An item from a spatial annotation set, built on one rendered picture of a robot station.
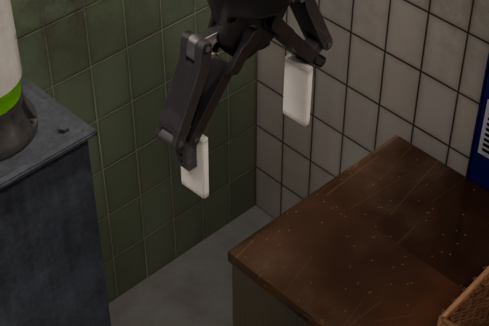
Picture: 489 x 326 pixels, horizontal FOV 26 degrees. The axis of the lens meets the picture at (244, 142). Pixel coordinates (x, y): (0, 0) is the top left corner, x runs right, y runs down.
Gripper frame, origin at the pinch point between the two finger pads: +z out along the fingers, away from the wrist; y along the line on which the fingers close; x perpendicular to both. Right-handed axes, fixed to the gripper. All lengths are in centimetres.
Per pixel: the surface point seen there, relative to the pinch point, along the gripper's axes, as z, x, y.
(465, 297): 73, -2, -57
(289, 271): 91, -37, -52
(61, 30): 62, -98, -49
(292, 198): 137, -80, -104
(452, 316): 76, -2, -54
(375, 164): 91, -44, -88
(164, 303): 150, -86, -61
